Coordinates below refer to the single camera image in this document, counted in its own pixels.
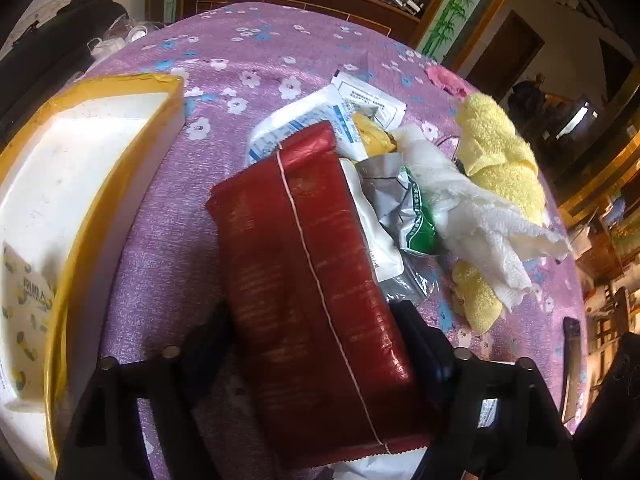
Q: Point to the brown wooden door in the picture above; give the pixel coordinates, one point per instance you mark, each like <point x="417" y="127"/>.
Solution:
<point x="500" y="55"/>

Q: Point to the blue and white sachet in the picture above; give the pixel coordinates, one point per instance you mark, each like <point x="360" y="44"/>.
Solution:
<point x="295" y="125"/>

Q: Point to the white towel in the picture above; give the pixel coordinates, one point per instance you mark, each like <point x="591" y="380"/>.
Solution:
<point x="470" y="195"/>

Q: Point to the pink cloth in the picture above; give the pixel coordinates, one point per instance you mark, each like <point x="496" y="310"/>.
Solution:
<point x="447" y="79"/>

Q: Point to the yellow packet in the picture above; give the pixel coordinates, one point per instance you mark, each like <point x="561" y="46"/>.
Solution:
<point x="372" y="135"/>

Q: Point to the black leather sofa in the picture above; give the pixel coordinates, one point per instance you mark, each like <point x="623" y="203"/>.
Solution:
<point x="50" y="60"/>

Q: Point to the white plastic bag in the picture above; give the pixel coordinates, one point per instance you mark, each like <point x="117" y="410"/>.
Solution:
<point x="125" y="35"/>

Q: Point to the yellow towel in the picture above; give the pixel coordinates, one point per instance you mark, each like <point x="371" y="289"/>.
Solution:
<point x="505" y="160"/>

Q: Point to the red foil packet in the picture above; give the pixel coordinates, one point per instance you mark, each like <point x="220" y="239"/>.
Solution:
<point x="310" y="285"/>

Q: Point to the purple floral tablecloth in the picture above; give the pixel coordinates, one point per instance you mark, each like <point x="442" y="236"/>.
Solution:
<point x="250" y="45"/>

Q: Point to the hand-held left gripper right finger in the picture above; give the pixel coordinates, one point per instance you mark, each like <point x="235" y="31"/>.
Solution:
<point x="442" y="370"/>

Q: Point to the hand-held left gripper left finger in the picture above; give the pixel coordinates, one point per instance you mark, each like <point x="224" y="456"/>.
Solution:
<point x="200" y="355"/>

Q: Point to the lemon print tissue pack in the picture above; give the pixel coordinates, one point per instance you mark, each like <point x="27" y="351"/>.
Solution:
<point x="25" y="320"/>

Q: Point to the white printed sachet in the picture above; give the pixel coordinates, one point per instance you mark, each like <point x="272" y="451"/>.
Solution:
<point x="370" y="95"/>

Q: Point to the yellow cardboard box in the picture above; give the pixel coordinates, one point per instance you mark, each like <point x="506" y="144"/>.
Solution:
<point x="75" y="160"/>

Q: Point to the silver and green packet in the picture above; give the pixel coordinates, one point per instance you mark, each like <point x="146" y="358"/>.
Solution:
<point x="417" y="220"/>

